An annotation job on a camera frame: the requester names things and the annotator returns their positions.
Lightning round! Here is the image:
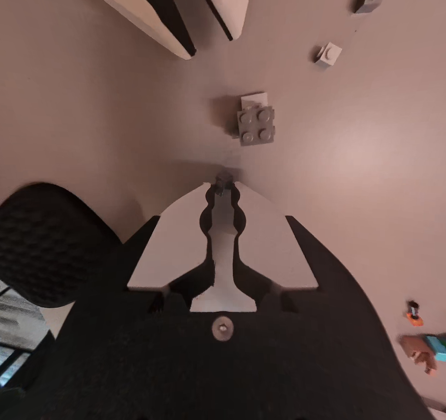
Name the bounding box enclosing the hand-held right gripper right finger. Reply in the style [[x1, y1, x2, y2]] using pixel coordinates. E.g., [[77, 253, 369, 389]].
[[232, 181, 319, 290]]

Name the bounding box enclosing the small light grey brick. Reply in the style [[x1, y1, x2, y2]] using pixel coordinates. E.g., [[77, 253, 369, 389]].
[[315, 42, 343, 69]]

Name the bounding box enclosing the grey desk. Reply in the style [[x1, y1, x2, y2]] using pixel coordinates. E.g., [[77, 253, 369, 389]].
[[0, 0, 446, 407]]

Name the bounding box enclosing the purple headed blue toy figure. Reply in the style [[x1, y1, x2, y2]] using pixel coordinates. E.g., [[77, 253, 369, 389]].
[[424, 334, 446, 362]]

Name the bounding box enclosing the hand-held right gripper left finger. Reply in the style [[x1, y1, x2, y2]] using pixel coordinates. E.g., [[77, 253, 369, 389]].
[[127, 182, 214, 290]]

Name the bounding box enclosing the grey brick assembly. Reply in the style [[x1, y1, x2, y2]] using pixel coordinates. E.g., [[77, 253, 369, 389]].
[[232, 92, 276, 147]]

